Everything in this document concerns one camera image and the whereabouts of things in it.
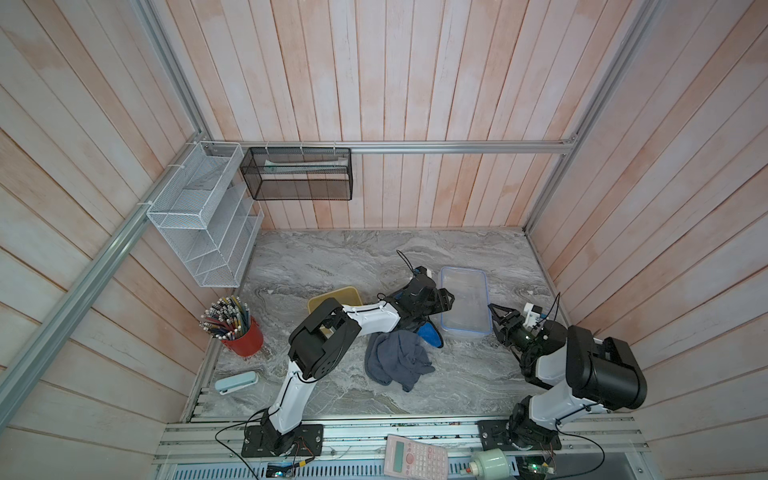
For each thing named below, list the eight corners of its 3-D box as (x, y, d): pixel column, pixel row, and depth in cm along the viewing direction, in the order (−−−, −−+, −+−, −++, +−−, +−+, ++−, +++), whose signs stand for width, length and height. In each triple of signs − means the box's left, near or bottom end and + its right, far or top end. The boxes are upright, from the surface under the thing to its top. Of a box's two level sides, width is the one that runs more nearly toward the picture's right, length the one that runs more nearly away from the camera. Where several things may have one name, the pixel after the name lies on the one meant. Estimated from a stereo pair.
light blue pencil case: (220, 395, 82) (214, 391, 79) (221, 385, 84) (214, 380, 81) (257, 385, 84) (252, 380, 81) (257, 375, 86) (252, 370, 83)
